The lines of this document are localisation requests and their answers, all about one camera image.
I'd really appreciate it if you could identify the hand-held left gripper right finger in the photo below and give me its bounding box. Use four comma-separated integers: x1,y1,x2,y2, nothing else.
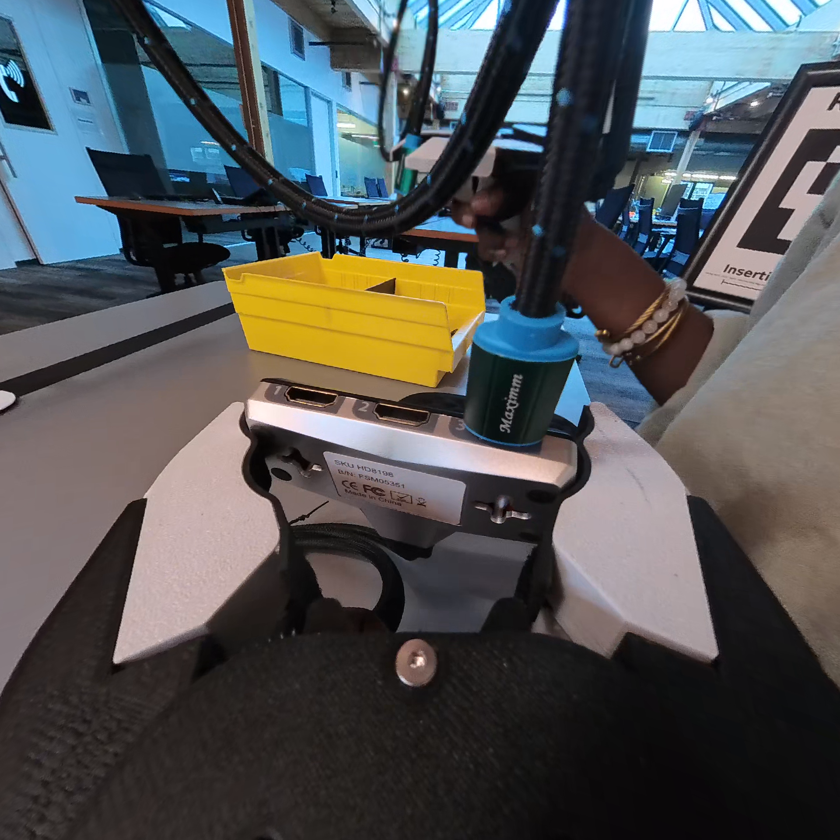
525,402,719,664

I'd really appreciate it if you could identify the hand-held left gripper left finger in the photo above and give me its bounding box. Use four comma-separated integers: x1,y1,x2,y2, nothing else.
113,402,296,665

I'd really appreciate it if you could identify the yellow divided bin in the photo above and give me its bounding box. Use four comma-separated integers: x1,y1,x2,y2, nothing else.
222,252,487,388

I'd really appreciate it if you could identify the braided hdmi cable green plug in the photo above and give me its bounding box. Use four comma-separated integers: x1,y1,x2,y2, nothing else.
112,0,654,448

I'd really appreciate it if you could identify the silver hdmi adapter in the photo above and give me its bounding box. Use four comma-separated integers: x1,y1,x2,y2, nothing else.
244,378,592,634

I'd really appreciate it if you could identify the person's right hand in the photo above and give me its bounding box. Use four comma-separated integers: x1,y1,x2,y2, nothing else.
453,174,665,337

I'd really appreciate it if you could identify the wooden top office desk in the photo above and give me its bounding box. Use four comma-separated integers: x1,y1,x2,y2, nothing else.
394,215,485,271
74,196,395,290

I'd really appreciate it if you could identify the pale grey sweatshirt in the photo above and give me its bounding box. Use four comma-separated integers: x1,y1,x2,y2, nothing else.
633,177,840,683

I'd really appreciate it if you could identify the row of black office chairs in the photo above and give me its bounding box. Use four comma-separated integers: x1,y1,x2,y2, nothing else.
594,182,708,275

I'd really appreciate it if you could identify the black framed marker sign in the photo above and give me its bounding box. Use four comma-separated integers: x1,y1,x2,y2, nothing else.
682,62,840,312

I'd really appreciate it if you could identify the white door phone sign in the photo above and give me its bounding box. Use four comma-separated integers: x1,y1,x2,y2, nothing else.
0,16,55,263

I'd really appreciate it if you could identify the gold bangle bracelet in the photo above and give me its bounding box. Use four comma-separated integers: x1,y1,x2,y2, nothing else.
594,285,691,367

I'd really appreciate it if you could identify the white beaded bracelet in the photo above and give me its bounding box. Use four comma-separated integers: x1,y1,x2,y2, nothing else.
607,279,689,368

